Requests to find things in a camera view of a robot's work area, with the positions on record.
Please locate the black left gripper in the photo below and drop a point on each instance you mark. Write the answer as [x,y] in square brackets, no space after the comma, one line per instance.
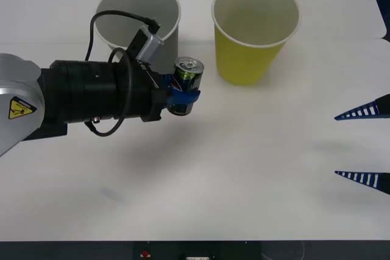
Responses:
[137,92]

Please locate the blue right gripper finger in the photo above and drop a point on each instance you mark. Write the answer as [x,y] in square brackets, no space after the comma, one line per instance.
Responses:
[370,180]
[370,110]

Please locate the small drink can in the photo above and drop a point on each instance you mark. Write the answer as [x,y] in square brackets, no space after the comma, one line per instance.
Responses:
[189,74]

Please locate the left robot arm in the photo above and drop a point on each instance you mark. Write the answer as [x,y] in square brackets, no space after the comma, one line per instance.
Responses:
[85,92]

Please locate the yellow-green plastic waste bin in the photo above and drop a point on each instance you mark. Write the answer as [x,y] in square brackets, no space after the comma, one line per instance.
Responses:
[243,62]

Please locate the grey plastic waste bin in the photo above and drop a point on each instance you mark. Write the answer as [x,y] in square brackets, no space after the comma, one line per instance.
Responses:
[137,1]

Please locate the dark robot torso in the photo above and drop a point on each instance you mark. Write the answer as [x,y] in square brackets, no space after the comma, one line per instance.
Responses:
[231,251]

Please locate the red button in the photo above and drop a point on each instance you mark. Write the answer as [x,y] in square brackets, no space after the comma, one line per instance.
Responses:
[145,254]

